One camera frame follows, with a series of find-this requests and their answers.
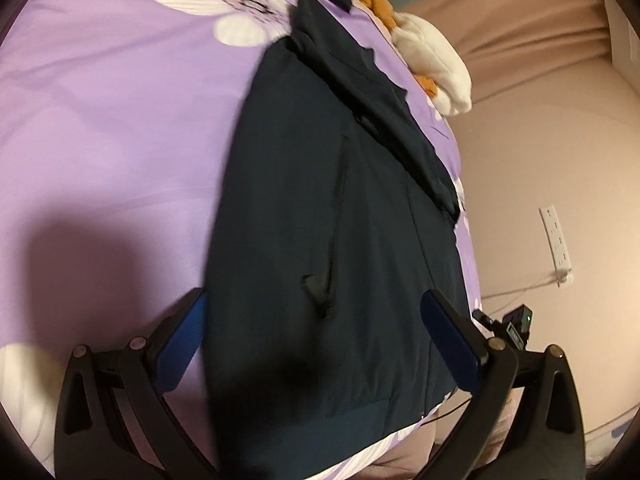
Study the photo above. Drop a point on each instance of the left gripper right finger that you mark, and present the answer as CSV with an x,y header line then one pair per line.
x,y
546,438

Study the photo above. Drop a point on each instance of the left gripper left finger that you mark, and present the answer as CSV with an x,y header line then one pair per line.
x,y
114,421

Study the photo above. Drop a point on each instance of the dark navy jacket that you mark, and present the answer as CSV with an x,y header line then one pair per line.
x,y
336,215

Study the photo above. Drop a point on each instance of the white plush duck toy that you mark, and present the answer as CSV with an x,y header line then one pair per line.
x,y
434,64

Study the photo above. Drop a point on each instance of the pink curtain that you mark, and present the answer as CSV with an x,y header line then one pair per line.
x,y
505,43

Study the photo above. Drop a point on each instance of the purple floral bed sheet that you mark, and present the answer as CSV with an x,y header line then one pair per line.
x,y
117,118

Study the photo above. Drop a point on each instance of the white wall power strip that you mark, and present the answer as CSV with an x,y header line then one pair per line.
x,y
563,269

